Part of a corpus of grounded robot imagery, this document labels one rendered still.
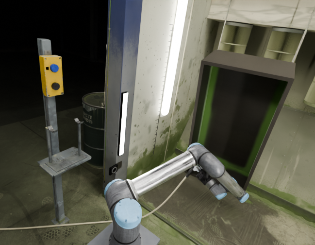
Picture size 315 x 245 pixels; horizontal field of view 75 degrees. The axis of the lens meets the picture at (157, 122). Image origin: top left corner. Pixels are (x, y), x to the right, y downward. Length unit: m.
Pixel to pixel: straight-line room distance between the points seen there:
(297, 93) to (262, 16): 1.06
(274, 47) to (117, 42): 1.76
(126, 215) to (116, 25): 1.30
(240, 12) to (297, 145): 1.71
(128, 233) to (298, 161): 2.33
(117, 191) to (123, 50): 1.02
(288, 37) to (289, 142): 1.24
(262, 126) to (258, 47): 1.34
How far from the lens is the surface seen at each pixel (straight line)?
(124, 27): 1.66
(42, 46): 1.53
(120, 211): 1.20
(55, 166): 1.69
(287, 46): 2.71
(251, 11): 2.74
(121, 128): 1.87
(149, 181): 1.33
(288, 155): 3.04
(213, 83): 2.00
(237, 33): 2.82
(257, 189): 3.00
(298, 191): 3.03
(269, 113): 2.02
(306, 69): 3.09
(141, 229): 1.47
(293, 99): 3.14
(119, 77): 1.72
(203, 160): 1.38
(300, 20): 2.66
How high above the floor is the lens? 1.81
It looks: 25 degrees down
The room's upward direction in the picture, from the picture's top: 9 degrees clockwise
